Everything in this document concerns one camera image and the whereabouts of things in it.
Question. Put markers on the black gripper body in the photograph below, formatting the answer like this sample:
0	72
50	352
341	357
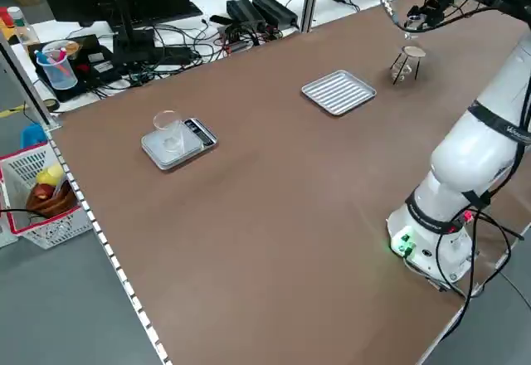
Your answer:
440	2

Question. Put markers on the small glass beaker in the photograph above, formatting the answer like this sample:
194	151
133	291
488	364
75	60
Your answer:
413	25

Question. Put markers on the asbestos net with round centre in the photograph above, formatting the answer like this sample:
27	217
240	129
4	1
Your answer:
415	52

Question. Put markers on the glass alcohol lamp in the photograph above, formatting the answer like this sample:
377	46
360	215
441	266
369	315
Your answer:
402	74

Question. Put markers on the large clear beaker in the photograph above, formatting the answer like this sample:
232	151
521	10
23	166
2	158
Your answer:
168	132

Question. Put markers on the ribbed metal tray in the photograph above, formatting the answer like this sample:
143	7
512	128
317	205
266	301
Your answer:
340	93

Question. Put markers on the black power supply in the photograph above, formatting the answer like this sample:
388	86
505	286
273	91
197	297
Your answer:
276	10
245	12

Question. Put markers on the black monitor stand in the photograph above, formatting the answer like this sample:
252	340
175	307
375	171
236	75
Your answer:
124	37

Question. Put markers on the silver digital scale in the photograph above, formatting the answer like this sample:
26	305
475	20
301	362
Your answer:
153	149

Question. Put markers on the clear cup with pens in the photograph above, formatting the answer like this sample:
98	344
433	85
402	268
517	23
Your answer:
58	76

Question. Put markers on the dark tape roll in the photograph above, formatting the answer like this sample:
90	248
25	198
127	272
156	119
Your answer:
43	105

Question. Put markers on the clear bottle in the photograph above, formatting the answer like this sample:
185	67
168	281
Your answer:
20	29

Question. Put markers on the yellow fruit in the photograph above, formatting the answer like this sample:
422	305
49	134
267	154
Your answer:
50	174

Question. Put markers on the blue plastic object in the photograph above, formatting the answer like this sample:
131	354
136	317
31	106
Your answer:
33	134

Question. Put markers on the brown wooden bowl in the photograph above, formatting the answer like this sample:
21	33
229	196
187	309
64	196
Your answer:
58	205

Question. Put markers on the red container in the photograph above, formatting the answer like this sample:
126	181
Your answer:
5	16

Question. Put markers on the red apple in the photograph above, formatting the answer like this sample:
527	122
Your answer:
41	192

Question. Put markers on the white plastic basket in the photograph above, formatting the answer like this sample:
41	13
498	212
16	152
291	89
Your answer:
50	232

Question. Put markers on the aluminium frame post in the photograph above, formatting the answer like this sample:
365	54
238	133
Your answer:
33	91
310	4

